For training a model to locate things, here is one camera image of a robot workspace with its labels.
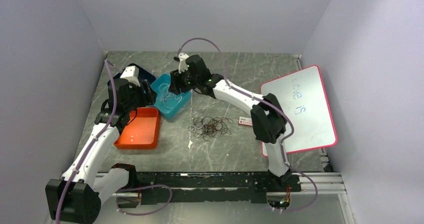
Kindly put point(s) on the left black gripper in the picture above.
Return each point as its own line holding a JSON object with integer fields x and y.
{"x": 148, "y": 98}

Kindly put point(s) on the red white small box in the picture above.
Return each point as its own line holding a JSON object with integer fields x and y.
{"x": 245, "y": 121}

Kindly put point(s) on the orange tray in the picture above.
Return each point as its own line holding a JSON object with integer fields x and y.
{"x": 142, "y": 130}

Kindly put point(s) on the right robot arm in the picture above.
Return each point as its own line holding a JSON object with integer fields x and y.
{"x": 268, "y": 120}

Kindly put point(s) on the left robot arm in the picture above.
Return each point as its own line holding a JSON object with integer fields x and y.
{"x": 78, "y": 195}

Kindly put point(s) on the pink framed whiteboard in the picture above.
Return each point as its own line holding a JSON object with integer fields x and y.
{"x": 302, "y": 97}

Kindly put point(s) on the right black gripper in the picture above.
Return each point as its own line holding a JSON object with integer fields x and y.
{"x": 176, "y": 82}

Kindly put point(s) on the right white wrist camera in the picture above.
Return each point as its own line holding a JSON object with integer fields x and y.
{"x": 181, "y": 59}

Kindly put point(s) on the teal tray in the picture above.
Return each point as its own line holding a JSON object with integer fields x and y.
{"x": 167, "y": 103}

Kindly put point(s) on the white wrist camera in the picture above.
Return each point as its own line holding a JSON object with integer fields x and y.
{"x": 131, "y": 74}
{"x": 181, "y": 59}

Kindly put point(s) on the navy blue tray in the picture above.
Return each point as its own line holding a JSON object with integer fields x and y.
{"x": 143, "y": 74}

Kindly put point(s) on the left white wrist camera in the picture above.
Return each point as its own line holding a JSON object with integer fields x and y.
{"x": 131, "y": 74}

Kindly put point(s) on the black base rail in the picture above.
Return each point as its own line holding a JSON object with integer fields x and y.
{"x": 197, "y": 187}

